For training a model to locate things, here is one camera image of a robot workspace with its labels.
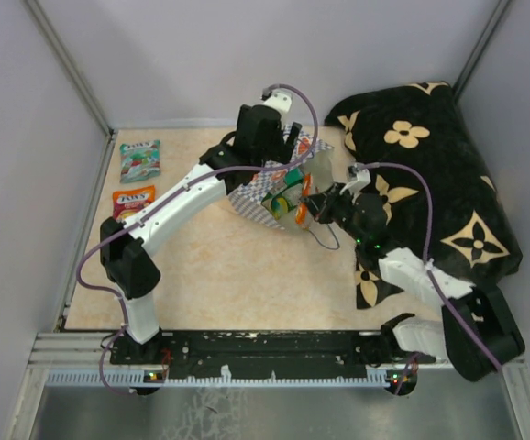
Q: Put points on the black floral pillow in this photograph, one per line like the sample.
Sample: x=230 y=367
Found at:
x=436 y=190

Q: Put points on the orange fruits candy bag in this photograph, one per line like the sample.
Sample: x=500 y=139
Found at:
x=130 y=202

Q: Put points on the green mint candy bag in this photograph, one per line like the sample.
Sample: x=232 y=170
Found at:
x=139 y=161

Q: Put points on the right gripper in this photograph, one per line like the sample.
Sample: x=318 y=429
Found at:
x=327 y=201

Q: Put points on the checkered paper bag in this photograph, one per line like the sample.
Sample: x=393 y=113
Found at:
x=246 y=200

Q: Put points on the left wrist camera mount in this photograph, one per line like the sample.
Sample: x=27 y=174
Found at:
x=277 y=99

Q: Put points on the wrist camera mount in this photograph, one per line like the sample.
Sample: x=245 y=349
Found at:
x=358 y=178
x=277 y=99

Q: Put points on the green lemon candy bag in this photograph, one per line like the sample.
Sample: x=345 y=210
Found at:
x=284 y=194

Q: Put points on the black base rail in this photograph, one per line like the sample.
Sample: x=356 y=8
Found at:
x=260 y=355

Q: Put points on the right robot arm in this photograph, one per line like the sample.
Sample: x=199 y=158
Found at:
x=476 y=334

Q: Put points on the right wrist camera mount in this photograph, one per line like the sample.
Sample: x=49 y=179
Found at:
x=358 y=178

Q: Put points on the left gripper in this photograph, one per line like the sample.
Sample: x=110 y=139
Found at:
x=282 y=151

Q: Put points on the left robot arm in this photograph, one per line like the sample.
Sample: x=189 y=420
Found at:
x=128 y=247

